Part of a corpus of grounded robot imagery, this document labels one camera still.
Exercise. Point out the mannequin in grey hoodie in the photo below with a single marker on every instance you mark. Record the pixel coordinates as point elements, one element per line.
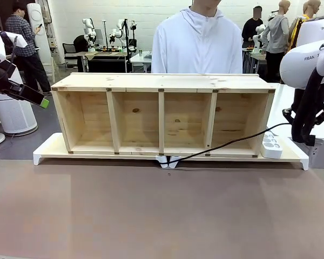
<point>278,35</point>

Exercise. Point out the wooden four-compartment shelf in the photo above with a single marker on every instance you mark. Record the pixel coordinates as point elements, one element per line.
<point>162,81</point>

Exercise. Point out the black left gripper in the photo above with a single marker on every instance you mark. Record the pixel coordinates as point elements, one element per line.
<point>0,81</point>

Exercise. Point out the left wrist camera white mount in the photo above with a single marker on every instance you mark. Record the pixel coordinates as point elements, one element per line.
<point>14,40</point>

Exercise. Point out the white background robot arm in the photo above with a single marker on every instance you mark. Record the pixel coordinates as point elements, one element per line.
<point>89,32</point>
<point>259,40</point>
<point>118,31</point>

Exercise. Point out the wood-topped work table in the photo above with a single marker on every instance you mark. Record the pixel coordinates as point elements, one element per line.
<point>108,54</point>

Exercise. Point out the tall white air conditioner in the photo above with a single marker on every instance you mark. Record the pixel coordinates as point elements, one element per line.
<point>43,46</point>

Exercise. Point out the black office chair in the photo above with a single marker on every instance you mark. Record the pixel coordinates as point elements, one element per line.
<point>70,50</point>

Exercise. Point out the thin grey pole stand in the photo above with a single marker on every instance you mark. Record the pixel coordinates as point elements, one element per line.
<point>104,35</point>

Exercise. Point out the person in plaid shirt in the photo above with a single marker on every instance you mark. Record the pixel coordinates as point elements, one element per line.
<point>19,35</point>

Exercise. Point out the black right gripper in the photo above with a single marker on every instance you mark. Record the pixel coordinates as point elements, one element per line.
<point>297,102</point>

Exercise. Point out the white power strip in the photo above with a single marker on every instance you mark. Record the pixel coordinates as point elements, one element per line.
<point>271,151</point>

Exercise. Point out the mannequin in yellow jacket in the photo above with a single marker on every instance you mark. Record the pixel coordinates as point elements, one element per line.
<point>311,8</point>

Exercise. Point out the black light stand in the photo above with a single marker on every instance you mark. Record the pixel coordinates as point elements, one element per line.
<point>127,43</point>

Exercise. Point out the person in black sweater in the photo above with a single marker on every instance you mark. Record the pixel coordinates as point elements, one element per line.
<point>249,29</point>

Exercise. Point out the white work table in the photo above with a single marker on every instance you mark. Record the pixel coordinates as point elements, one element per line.
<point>141,58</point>

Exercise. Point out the person in white hoodie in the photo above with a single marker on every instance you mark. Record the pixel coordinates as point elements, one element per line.
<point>197,48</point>

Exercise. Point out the white cylindrical air purifier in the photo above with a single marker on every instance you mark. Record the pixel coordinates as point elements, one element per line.
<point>16,118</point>

